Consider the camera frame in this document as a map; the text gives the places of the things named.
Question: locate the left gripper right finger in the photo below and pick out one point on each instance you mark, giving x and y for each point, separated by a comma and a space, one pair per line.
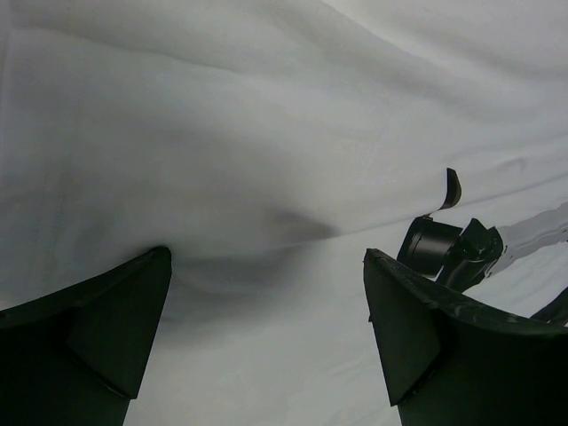
448, 359

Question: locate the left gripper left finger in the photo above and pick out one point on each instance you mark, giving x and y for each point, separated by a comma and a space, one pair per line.
78, 356

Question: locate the white t shirt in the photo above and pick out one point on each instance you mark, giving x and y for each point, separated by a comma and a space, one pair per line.
268, 144

